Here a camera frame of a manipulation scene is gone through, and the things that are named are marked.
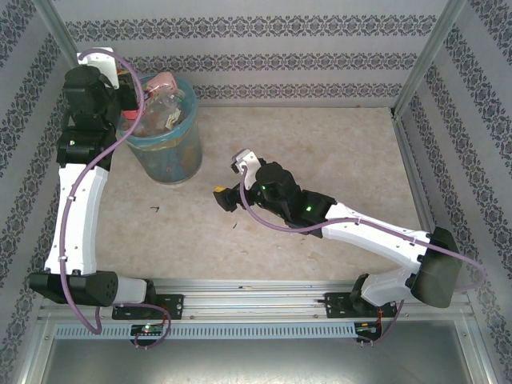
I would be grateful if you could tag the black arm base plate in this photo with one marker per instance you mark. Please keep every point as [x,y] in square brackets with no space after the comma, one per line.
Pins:
[336,306]
[174,306]

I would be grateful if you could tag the pink drink bottle white cap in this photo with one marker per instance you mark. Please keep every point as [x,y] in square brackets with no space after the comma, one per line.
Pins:
[162,82]

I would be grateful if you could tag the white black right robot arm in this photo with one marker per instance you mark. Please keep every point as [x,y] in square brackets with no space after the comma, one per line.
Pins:
[368,240]

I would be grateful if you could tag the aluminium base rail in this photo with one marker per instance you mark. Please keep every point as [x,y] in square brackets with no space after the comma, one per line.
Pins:
[256,300]

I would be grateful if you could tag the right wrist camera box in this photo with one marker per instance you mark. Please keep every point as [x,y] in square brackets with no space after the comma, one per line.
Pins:
[248,158]

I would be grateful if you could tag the small circuit board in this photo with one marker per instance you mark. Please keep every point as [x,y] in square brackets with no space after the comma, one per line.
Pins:
[148,329]
[368,328]

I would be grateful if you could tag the bin with blue liner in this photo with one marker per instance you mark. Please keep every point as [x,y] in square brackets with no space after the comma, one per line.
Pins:
[176,160]

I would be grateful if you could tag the grey metal sheet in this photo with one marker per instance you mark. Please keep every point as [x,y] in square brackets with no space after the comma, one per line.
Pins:
[256,360]

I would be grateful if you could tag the aluminium corner post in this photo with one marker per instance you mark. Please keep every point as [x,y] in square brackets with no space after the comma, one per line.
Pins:
[430,56]
[60,36]

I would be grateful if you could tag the aluminium side rail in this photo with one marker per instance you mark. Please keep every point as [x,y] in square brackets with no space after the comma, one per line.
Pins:
[410,160]

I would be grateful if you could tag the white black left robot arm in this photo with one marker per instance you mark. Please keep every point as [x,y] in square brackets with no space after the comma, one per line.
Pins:
[80,220]

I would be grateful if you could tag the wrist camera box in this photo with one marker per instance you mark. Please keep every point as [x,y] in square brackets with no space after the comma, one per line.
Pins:
[248,158]
[100,60]

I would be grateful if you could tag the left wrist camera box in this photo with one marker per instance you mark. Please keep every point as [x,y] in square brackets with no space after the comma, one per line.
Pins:
[100,60]

